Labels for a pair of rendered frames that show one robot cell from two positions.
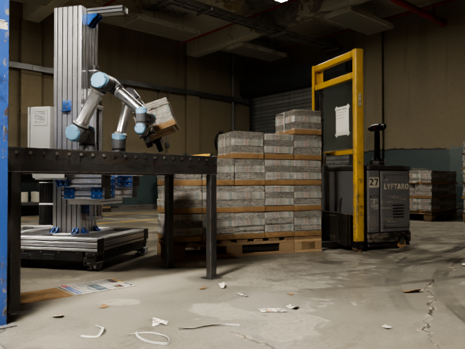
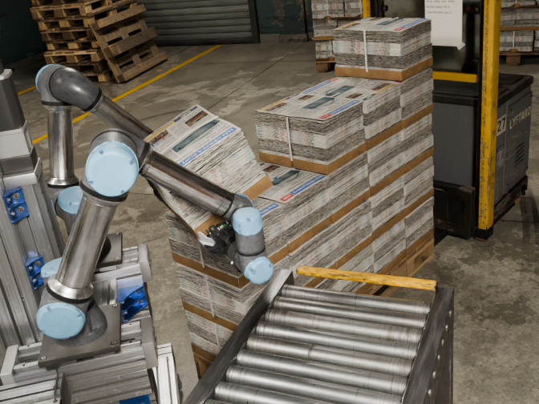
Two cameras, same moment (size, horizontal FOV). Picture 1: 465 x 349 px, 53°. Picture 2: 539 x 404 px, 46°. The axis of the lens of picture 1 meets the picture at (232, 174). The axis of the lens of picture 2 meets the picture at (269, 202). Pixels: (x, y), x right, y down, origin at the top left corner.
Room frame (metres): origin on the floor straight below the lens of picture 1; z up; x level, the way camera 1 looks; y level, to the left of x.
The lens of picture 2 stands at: (1.89, 1.16, 1.87)
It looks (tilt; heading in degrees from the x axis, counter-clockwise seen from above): 25 degrees down; 337
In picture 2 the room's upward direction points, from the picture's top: 7 degrees counter-clockwise
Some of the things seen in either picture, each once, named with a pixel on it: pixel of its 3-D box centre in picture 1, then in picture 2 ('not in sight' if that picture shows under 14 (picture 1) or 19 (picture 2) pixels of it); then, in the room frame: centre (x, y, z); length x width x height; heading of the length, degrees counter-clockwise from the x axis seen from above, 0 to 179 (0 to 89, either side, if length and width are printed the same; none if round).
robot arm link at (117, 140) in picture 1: (118, 140); (78, 208); (4.02, 0.97, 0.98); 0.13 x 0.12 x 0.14; 14
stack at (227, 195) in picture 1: (226, 206); (303, 251); (4.17, 0.05, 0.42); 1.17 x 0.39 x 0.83; 112
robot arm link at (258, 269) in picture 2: (140, 129); (253, 263); (3.28, 0.64, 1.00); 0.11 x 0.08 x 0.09; 1
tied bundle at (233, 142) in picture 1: (239, 147); (310, 132); (4.23, -0.07, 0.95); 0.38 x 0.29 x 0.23; 23
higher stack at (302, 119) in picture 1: (297, 180); (387, 151); (4.45, -0.62, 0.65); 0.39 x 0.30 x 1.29; 22
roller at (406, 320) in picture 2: not in sight; (347, 313); (3.21, 0.40, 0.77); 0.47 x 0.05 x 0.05; 41
